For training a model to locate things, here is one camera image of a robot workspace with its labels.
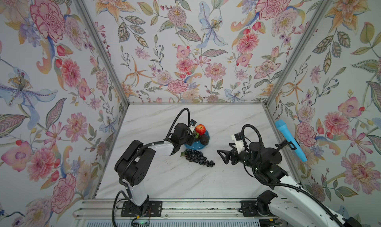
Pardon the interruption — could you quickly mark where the blue polka dot plate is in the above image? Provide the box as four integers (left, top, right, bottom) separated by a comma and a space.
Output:
184, 128, 210, 150

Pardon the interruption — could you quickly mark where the black microphone stand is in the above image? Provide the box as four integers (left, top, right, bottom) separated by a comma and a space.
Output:
272, 139, 297, 156

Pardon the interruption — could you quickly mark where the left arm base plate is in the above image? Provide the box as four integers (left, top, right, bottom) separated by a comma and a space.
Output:
121, 201, 163, 217

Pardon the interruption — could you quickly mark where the blue microphone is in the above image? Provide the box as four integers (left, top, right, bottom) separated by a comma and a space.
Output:
275, 120, 307, 162

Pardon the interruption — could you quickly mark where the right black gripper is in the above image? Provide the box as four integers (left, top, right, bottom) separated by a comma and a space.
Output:
218, 142, 261, 173

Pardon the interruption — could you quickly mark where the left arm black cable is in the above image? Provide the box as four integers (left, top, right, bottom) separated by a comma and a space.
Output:
111, 107, 191, 227

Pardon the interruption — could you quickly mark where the red apple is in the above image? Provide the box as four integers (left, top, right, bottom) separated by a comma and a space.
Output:
195, 124, 206, 136

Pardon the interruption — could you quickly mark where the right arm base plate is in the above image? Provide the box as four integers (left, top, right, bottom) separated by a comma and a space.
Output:
239, 200, 273, 217

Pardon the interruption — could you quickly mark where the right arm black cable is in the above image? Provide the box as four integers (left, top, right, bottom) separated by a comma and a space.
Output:
241, 124, 346, 227

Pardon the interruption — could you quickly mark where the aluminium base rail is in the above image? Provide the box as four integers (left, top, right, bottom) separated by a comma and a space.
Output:
72, 198, 328, 221

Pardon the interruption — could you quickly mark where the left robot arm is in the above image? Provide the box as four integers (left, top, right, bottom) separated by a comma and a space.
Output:
115, 120, 196, 216

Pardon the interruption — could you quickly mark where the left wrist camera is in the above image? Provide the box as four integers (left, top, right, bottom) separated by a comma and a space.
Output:
189, 120, 197, 127

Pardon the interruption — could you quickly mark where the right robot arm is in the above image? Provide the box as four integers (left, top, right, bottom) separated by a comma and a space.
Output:
217, 142, 361, 227

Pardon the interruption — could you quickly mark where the dark grape bunch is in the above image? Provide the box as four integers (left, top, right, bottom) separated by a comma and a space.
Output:
181, 149, 215, 168

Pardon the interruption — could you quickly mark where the black avocado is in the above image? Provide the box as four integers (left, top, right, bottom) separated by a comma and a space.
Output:
199, 134, 210, 145

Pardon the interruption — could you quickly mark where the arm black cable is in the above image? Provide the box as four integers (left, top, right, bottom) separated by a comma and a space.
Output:
111, 107, 191, 227
241, 124, 346, 227

